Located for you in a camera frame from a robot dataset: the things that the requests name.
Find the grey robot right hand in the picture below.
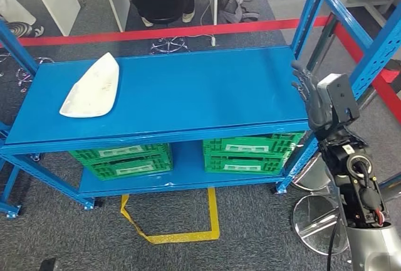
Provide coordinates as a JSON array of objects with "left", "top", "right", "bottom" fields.
[{"left": 291, "top": 60, "right": 330, "bottom": 133}]

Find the white plastic shell part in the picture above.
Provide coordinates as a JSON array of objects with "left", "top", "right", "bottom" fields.
[{"left": 59, "top": 52, "right": 120, "bottom": 119}]

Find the grey bag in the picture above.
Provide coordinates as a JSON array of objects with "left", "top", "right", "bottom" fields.
[{"left": 218, "top": 0, "right": 261, "bottom": 24}]

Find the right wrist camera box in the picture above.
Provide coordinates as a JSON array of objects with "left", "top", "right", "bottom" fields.
[{"left": 317, "top": 73, "right": 360, "bottom": 130}]

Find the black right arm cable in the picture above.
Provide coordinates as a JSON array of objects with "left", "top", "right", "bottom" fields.
[{"left": 326, "top": 215, "right": 341, "bottom": 271}]

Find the white floor cable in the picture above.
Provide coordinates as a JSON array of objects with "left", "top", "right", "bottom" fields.
[{"left": 185, "top": 0, "right": 220, "bottom": 48}]

